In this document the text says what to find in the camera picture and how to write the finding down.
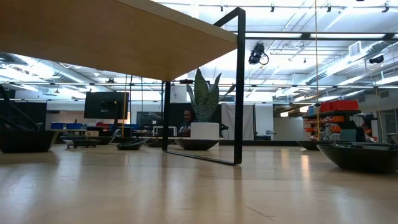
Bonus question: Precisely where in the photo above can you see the white paper sign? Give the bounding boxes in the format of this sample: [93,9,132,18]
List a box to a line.
[170,85,188,104]

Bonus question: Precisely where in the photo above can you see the wooden riser shelf black legs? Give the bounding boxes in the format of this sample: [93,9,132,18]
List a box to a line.
[0,0,246,166]

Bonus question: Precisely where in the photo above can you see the black wavy square mini plate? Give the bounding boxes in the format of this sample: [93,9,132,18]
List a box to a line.
[0,129,60,154]

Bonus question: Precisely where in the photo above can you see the black aluminium table frame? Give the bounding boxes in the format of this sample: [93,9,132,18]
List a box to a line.
[55,135,307,147]

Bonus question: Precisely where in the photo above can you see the black overhead frame bar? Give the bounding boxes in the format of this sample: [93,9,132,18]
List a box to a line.
[244,30,398,40]

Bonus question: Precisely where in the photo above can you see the black partition panel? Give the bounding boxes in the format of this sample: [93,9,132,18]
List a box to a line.
[169,102,222,138]
[0,100,48,131]

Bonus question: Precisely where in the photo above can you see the red storage bin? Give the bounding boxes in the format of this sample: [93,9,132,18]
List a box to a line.
[319,99,360,113]

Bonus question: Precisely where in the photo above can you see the snake plant in white pot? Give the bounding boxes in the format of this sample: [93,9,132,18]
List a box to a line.
[185,67,236,141]

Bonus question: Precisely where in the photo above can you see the black ceiling-mounted device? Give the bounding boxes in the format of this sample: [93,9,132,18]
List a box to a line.
[368,54,385,65]

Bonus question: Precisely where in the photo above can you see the yellow pole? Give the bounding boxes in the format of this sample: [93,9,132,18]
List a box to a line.
[122,74,129,139]

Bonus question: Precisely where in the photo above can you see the black leaf-shaped mini plate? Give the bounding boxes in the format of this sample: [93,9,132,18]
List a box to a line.
[175,138,220,151]
[316,141,398,174]
[297,139,337,151]

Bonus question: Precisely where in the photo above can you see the storage rack with orange bins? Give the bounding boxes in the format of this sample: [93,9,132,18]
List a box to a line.
[302,108,379,143]

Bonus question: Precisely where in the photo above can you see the black small square mini plate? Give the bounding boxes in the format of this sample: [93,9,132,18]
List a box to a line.
[63,139,102,149]

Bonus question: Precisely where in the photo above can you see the black wall monitor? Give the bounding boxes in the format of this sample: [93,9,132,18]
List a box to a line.
[83,91,130,120]

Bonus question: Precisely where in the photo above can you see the black hanging overhead camera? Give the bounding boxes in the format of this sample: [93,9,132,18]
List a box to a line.
[248,42,270,66]

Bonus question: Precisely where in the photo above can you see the person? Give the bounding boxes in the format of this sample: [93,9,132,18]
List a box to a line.
[178,108,199,138]

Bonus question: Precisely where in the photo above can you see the white curtain screen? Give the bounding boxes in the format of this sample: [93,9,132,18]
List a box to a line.
[221,103,274,141]

